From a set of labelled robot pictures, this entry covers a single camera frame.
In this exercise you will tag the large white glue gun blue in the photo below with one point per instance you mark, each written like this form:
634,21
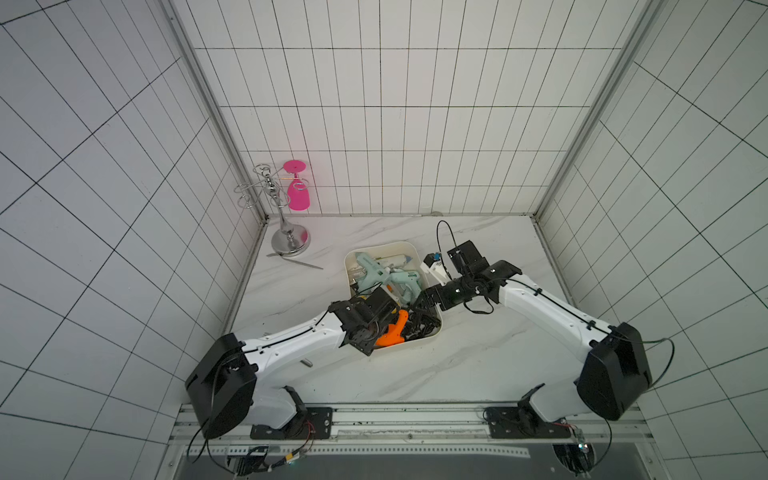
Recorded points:
395,261

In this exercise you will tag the pink plastic wine glass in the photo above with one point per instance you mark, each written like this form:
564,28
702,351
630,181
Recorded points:
298,190

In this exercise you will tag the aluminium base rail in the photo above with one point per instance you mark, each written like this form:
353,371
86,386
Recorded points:
413,428

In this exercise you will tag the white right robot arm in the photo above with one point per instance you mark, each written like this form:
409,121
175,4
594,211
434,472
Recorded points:
615,370

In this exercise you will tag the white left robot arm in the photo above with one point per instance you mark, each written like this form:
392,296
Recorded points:
230,384

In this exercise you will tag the chrome glass holder stand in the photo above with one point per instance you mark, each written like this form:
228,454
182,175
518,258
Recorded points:
290,239

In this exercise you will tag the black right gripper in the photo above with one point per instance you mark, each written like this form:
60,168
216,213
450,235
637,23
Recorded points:
438,296

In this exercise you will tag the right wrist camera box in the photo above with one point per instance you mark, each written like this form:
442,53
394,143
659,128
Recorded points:
467,259

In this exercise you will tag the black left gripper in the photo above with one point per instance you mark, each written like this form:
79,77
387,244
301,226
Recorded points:
365,346

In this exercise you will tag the orange glue gun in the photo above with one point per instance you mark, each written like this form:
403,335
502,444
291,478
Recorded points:
394,334

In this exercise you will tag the large mint glue gun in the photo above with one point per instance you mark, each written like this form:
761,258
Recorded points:
374,274

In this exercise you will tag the cream plastic storage tray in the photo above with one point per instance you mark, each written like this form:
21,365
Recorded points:
422,325

